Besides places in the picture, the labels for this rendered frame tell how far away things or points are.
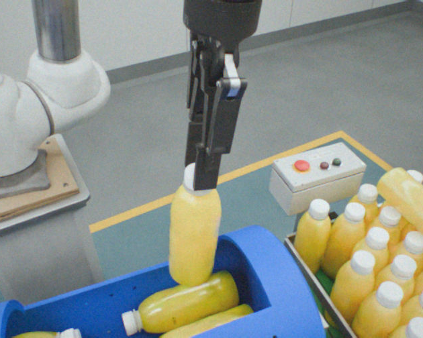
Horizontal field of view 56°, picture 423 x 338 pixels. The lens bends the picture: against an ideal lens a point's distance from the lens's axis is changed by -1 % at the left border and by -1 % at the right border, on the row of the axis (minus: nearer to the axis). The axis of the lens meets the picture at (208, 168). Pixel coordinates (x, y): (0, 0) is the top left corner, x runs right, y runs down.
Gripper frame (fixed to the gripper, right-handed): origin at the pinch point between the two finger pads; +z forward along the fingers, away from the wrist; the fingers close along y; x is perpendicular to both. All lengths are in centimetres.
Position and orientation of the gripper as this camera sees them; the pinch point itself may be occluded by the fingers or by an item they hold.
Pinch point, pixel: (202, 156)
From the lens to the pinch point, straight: 50.9
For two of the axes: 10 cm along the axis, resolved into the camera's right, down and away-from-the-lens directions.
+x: 9.6, -0.9, 2.8
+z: -1.1, 7.7, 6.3
